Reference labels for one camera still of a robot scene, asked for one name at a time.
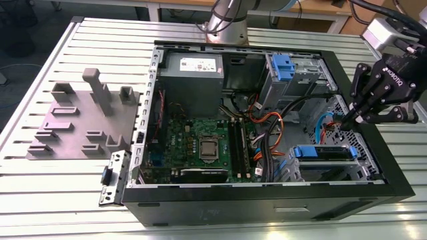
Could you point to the metal optical drive cage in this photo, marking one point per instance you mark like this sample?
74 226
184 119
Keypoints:
300 87

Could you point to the silver CPU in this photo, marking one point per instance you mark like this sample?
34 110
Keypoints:
208 148

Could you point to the blue plastic drive latch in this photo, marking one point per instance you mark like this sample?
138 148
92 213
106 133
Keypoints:
282 67

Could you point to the hard disk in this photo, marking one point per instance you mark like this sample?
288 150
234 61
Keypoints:
329 152

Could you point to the black graphics card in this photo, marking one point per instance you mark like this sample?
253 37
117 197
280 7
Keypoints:
200 175

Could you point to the metal expansion slot bracket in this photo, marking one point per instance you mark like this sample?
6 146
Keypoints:
116 175

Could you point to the green motherboard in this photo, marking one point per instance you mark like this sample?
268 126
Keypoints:
181 130

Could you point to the grey parts rack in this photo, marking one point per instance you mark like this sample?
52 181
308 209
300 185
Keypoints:
76 140

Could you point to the wooden desk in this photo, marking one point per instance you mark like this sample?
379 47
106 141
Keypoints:
324 11

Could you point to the grey power supply unit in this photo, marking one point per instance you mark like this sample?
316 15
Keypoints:
189 95

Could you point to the black PC case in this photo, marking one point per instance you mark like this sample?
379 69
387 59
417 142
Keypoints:
233 207

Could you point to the metal disk bay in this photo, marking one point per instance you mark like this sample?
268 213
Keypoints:
328 163

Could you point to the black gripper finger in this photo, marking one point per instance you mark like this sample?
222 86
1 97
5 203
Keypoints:
360 82
400 116

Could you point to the black RAM stick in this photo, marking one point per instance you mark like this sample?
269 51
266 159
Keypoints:
245 155

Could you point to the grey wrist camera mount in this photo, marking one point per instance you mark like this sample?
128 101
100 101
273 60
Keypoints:
380 35

